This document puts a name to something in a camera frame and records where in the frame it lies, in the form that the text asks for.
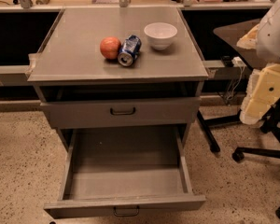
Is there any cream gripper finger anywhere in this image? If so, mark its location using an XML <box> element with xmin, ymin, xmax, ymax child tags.
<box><xmin>236</xmin><ymin>24</ymin><xmax>259</xmax><ymax>49</ymax></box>
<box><xmin>240</xmin><ymin>63</ymin><xmax>280</xmax><ymax>125</ymax></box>

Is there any red apple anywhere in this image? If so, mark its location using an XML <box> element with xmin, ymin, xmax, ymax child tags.
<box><xmin>100</xmin><ymin>36</ymin><xmax>121</xmax><ymax>60</ymax></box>

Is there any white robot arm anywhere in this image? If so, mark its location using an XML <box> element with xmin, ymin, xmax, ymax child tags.
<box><xmin>236</xmin><ymin>0</ymin><xmax>280</xmax><ymax>125</ymax></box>

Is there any closed grey drawer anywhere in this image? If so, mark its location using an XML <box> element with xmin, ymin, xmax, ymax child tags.
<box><xmin>41</xmin><ymin>97</ymin><xmax>201</xmax><ymax>129</ymax></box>

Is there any open grey drawer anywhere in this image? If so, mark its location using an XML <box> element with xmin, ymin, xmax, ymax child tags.
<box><xmin>44</xmin><ymin>125</ymin><xmax>205</xmax><ymax>219</ymax></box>

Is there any grey drawer cabinet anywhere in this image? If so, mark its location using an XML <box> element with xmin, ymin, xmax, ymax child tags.
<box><xmin>28</xmin><ymin>7</ymin><xmax>208</xmax><ymax>147</ymax></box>

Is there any white power adapter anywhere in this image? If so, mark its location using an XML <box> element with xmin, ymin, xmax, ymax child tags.
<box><xmin>231</xmin><ymin>57</ymin><xmax>245</xmax><ymax>68</ymax></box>

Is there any black office chair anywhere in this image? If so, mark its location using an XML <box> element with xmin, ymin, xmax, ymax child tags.
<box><xmin>197</xmin><ymin>18</ymin><xmax>280</xmax><ymax>222</ymax></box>

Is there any white ceramic bowl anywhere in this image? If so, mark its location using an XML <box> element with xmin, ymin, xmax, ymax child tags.
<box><xmin>144</xmin><ymin>22</ymin><xmax>177</xmax><ymax>50</ymax></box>

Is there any crushed blue soda can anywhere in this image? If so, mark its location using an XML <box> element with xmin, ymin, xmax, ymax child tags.
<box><xmin>118</xmin><ymin>35</ymin><xmax>142</xmax><ymax>67</ymax></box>

